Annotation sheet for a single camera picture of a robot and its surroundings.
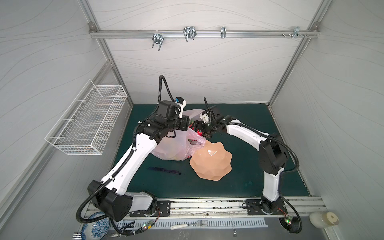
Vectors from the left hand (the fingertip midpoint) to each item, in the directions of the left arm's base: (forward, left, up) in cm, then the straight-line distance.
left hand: (191, 117), depth 73 cm
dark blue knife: (-16, +16, -30) cm, 37 cm away
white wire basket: (-7, +49, +1) cm, 50 cm away
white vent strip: (-41, +9, -30) cm, 52 cm away
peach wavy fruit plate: (-10, -13, -30) cm, 34 cm away
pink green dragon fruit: (-1, -4, -12) cm, 13 cm away
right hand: (+4, -1, -15) cm, 16 cm away
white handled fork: (-40, -6, -33) cm, 53 cm away
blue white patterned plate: (-45, +42, -29) cm, 68 cm away
